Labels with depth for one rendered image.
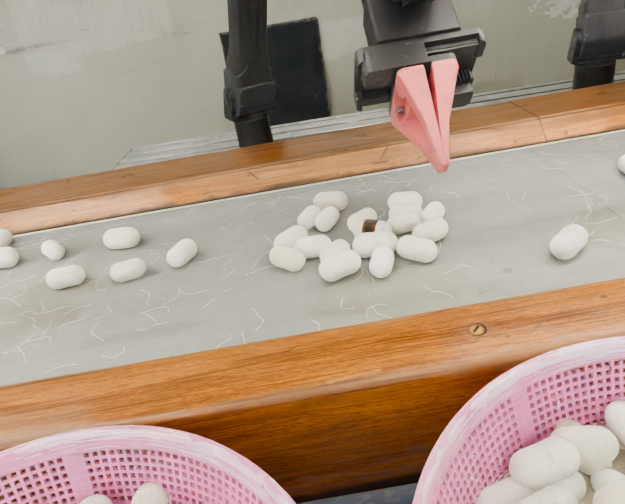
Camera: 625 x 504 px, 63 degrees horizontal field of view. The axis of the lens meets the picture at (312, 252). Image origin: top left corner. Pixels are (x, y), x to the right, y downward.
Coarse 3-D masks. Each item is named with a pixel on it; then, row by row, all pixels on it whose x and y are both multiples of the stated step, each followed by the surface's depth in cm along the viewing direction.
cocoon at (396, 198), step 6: (396, 192) 50; (402, 192) 49; (408, 192) 49; (414, 192) 49; (390, 198) 49; (396, 198) 49; (402, 198) 49; (408, 198) 49; (414, 198) 49; (420, 198) 49; (390, 204) 49; (396, 204) 49; (420, 204) 49
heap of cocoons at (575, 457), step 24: (624, 408) 26; (552, 432) 26; (576, 432) 25; (600, 432) 25; (624, 432) 26; (528, 456) 24; (552, 456) 24; (576, 456) 24; (600, 456) 25; (624, 456) 26; (504, 480) 25; (528, 480) 24; (552, 480) 24; (576, 480) 24; (600, 480) 25; (624, 480) 24
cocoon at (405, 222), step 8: (392, 216) 46; (400, 216) 45; (408, 216) 45; (416, 216) 45; (392, 224) 45; (400, 224) 45; (408, 224) 45; (416, 224) 45; (392, 232) 46; (400, 232) 45
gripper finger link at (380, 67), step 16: (384, 48) 39; (400, 48) 39; (416, 48) 39; (368, 64) 39; (384, 64) 39; (400, 64) 39; (416, 64) 39; (432, 64) 39; (448, 64) 38; (368, 80) 39; (384, 80) 40; (432, 80) 39; (448, 80) 38; (432, 96) 40; (448, 96) 38; (448, 112) 38; (448, 128) 38; (448, 144) 38; (448, 160) 39
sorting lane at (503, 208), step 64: (384, 192) 55; (448, 192) 52; (512, 192) 50; (576, 192) 48; (64, 256) 53; (128, 256) 51; (256, 256) 47; (448, 256) 42; (512, 256) 40; (576, 256) 39; (0, 320) 44; (64, 320) 42; (128, 320) 41; (192, 320) 39; (256, 320) 38; (320, 320) 37; (0, 384) 36
